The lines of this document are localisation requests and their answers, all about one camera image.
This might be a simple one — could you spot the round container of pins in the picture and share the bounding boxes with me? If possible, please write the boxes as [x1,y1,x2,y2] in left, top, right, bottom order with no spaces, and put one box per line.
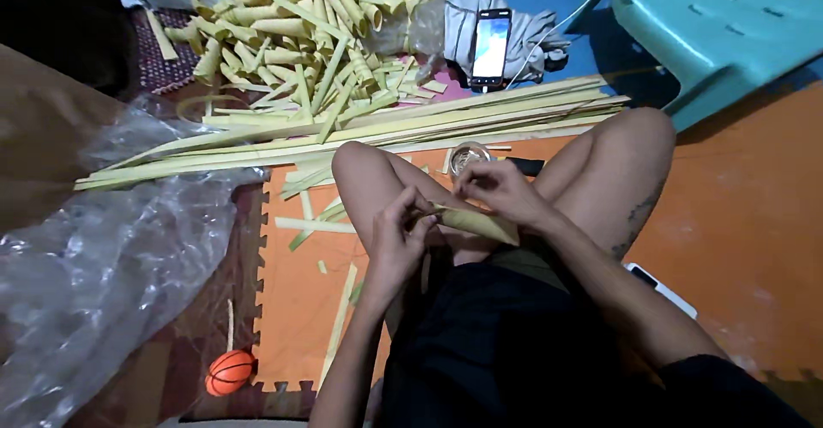
[449,142,493,178]

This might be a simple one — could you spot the person's legs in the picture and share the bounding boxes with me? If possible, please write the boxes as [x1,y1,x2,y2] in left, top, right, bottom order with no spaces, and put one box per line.
[331,107,676,267]

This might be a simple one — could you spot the yellow-green leaf cone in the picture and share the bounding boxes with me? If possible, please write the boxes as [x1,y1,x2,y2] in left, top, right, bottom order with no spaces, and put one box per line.
[430,203,520,247]

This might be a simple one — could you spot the scattered short cut leaf pieces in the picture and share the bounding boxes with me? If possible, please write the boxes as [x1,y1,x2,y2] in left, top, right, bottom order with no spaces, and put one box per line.
[275,157,430,253]

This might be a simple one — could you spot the person's right hand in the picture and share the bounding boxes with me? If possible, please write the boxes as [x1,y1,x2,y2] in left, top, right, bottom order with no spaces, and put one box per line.
[453,160,558,234]

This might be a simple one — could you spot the white device with black panel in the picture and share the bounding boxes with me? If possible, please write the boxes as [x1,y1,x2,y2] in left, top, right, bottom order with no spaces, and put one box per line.
[624,262,698,320]

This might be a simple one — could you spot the clear plastic bag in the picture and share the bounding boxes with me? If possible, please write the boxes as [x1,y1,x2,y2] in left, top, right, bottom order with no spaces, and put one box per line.
[114,0,449,83]

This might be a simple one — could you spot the pink foam mat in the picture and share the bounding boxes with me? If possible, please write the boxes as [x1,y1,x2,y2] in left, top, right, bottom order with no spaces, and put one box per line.
[397,68,479,106]

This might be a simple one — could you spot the black handled tool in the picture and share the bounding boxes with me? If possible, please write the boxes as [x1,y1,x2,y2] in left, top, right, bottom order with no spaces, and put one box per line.
[492,157,545,177]

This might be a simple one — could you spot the person's left forearm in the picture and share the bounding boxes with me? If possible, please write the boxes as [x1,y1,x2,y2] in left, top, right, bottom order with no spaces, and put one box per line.
[309,283,394,428]

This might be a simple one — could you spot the grey cloth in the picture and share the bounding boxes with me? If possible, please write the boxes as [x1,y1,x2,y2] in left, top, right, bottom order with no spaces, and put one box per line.
[444,0,572,84]

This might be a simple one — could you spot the person's body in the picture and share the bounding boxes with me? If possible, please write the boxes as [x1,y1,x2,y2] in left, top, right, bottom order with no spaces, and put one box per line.
[369,241,817,428]

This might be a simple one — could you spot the orange toy basketball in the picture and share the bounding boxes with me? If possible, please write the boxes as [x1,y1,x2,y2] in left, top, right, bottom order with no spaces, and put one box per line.
[204,349,258,397]

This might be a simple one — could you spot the bundle of long leaf strips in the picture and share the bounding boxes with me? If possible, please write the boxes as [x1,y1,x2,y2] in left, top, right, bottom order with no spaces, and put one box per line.
[74,73,634,191]

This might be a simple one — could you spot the purple patterned woven mat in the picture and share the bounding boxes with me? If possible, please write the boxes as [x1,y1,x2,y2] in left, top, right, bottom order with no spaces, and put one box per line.
[130,7,201,95]

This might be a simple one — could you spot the person's left hand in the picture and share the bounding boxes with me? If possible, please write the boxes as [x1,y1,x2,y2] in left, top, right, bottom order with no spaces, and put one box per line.
[363,185,439,308]

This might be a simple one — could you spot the person's right forearm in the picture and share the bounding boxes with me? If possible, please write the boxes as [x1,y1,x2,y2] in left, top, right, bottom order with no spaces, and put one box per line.
[537,208,731,370]

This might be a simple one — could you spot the smartphone with lit screen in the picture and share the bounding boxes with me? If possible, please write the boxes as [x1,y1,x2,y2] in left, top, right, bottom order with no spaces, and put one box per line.
[470,9,513,92]

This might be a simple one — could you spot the orange foam mat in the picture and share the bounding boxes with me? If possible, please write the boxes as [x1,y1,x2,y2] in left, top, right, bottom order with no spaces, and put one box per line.
[252,81,823,393]

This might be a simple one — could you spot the white charging cable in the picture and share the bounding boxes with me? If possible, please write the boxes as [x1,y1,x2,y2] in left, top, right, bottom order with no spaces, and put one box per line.
[481,0,617,93]

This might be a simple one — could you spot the large clear plastic sheet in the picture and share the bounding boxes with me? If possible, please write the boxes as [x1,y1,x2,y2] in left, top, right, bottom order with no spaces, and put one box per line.
[0,93,271,428]

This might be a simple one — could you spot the pile of rolled leaf cones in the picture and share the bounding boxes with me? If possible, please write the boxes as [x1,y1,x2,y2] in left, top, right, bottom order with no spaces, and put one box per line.
[165,0,455,104]

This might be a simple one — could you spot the teal plastic chair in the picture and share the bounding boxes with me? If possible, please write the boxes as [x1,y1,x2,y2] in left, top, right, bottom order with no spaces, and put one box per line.
[566,0,823,133]

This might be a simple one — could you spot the narrow pale leaf strip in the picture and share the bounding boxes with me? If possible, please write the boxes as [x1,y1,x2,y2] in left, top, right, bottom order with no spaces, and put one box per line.
[318,262,358,392]

